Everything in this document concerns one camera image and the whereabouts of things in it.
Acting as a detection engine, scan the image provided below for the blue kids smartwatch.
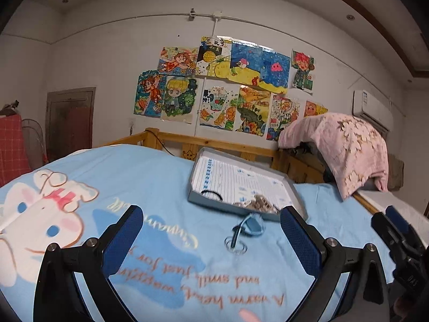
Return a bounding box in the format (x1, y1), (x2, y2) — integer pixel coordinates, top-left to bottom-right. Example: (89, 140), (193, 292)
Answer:
(232, 213), (265, 242)

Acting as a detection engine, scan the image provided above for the silver bangle ring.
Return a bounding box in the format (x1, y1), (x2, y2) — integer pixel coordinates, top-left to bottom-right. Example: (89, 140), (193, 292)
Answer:
(224, 235), (248, 255)

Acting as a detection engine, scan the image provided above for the grey shallow cardboard tray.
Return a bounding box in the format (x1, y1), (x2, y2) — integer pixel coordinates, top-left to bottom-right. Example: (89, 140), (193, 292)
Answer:
(188, 148), (308, 222)

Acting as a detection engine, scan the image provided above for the light blue cartoon bedsheet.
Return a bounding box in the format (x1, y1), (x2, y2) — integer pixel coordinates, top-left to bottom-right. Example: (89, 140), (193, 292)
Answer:
(0, 143), (400, 322)

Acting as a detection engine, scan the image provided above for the pink floral blanket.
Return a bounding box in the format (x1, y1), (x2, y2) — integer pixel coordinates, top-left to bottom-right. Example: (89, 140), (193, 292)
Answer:
(278, 112), (389, 199)

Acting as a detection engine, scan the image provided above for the red checked cloth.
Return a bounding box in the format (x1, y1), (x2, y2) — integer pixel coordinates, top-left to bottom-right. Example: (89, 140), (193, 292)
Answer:
(0, 114), (31, 186)

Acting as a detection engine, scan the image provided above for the colourful doodle drawing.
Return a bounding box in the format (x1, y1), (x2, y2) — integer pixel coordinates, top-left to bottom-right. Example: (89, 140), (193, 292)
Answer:
(266, 94), (300, 141)

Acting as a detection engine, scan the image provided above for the orange fish drawing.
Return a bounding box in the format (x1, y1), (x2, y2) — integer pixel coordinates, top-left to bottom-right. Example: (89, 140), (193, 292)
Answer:
(304, 100), (328, 117)

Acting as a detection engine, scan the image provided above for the brown wooden door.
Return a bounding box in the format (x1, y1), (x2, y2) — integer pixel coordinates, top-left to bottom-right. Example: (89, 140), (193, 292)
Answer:
(45, 86), (96, 161)

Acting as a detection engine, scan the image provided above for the landscape dinosaur drawing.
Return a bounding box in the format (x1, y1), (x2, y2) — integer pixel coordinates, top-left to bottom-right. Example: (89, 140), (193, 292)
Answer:
(236, 85), (271, 137)

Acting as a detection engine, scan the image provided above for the white air conditioner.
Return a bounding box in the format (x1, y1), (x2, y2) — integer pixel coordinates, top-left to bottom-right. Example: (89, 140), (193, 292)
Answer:
(352, 90), (394, 132)

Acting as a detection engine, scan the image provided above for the orange hair character drawing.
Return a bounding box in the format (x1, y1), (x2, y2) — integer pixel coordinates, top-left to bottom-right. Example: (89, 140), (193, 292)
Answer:
(134, 71), (167, 119)

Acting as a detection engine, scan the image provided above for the turtle and fish drawing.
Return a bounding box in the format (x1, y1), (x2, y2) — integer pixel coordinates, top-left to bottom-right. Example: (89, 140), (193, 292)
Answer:
(199, 79), (240, 131)

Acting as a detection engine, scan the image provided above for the blond character drawing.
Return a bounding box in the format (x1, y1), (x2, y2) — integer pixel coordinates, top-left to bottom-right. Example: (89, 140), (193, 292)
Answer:
(161, 76), (198, 124)

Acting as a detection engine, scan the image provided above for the red hair character drawing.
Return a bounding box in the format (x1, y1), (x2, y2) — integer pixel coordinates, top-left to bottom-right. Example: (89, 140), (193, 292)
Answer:
(291, 49), (315, 94)

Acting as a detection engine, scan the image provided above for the blue sea drawing poster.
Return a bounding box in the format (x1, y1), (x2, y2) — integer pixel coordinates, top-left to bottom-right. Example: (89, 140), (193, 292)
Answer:
(227, 39), (291, 94)

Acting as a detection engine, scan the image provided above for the mermaid girl drawing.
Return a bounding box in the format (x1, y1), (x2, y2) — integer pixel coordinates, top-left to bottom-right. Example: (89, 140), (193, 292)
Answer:
(158, 47), (198, 76)

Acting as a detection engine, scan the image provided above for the yellow moon drawing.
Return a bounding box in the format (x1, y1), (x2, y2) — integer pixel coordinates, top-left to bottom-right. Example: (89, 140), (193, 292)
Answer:
(196, 36), (233, 79)

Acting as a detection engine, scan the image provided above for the wooden bed frame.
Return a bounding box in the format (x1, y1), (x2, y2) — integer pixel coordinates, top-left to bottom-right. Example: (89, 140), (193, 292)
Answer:
(97, 126), (381, 215)

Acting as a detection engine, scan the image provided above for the black hair tie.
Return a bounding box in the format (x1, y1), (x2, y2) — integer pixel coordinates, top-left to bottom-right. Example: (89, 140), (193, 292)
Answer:
(200, 190), (224, 203)

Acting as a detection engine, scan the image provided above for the metal wire fan guard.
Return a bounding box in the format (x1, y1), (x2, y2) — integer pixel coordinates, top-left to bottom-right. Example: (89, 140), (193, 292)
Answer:
(22, 119), (47, 170)

